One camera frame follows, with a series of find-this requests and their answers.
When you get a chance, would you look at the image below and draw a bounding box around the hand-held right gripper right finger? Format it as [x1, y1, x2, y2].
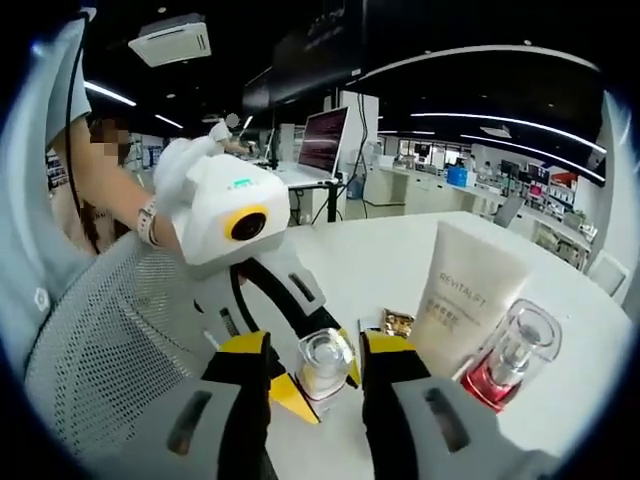
[358, 329, 551, 480]

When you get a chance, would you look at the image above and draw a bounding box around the white wrist watch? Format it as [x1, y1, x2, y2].
[137, 198, 160, 247]

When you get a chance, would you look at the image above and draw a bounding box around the white skincare bottle red collar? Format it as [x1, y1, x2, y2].
[459, 298, 564, 414]

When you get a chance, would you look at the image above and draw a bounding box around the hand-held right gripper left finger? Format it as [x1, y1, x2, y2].
[102, 331, 281, 480]

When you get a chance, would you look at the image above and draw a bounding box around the person's grey shirt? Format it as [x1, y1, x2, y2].
[0, 19, 96, 361]

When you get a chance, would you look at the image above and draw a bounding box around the white chair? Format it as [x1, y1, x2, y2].
[585, 248, 632, 297]

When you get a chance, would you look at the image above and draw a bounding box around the white skincare tube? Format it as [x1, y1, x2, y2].
[407, 221, 531, 381]

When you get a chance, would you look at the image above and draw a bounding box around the white ceiling air conditioner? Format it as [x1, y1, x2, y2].
[128, 22, 212, 69]

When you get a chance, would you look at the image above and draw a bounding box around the black cable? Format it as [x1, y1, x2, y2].
[66, 7, 97, 236]

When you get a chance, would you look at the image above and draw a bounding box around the white standing desk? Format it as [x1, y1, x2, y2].
[244, 159, 347, 226]

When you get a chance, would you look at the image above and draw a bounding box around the gold foil sachet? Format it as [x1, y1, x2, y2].
[380, 308, 416, 339]

